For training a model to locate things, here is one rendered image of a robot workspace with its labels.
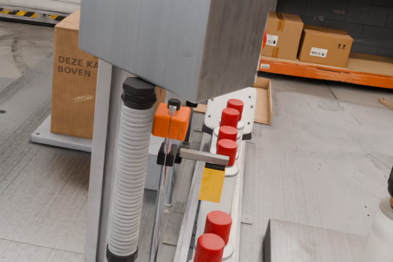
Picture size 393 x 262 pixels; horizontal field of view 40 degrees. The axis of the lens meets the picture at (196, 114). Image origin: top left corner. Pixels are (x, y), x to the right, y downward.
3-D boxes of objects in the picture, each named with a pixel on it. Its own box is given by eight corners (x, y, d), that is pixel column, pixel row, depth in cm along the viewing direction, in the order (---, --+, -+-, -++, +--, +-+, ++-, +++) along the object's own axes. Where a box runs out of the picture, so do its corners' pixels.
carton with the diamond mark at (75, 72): (146, 150, 132) (159, 42, 121) (50, 133, 132) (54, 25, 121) (164, 103, 159) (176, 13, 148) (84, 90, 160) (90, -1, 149)
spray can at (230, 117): (226, 213, 106) (244, 119, 98) (199, 209, 106) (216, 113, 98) (227, 199, 111) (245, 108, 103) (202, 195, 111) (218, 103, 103)
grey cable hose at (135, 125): (133, 272, 58) (155, 92, 50) (101, 266, 58) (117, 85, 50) (140, 252, 61) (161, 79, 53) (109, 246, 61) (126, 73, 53)
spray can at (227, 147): (222, 257, 94) (243, 153, 85) (192, 251, 94) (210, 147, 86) (224, 239, 98) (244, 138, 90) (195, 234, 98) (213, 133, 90)
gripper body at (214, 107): (211, 73, 110) (202, 127, 111) (261, 82, 110) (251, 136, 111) (212, 74, 118) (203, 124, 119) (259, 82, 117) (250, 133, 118)
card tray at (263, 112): (269, 124, 161) (272, 112, 159) (183, 109, 162) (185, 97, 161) (268, 90, 189) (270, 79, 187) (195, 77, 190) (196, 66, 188)
